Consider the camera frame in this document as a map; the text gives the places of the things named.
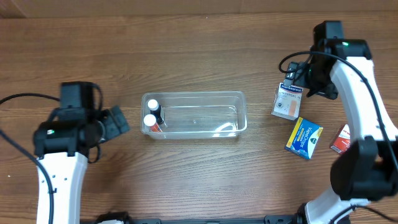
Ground blue yellow VapoDrops box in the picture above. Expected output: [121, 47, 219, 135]
[285, 117, 323, 159]

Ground clear plastic container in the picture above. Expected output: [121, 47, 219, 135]
[141, 91, 248, 140]

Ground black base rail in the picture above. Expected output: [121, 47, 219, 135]
[80, 211, 351, 224]

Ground dark syrup bottle white cap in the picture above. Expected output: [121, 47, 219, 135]
[147, 99, 165, 124]

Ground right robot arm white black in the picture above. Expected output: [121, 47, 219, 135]
[264, 21, 397, 223]

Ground orange vitamin tube white cap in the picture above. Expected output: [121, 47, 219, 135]
[143, 114, 162, 133]

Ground white plaster box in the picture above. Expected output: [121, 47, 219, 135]
[271, 83, 303, 121]

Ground red medicine box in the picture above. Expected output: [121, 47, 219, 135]
[330, 124, 351, 154]

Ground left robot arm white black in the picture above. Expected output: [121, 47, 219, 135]
[33, 82, 129, 223]

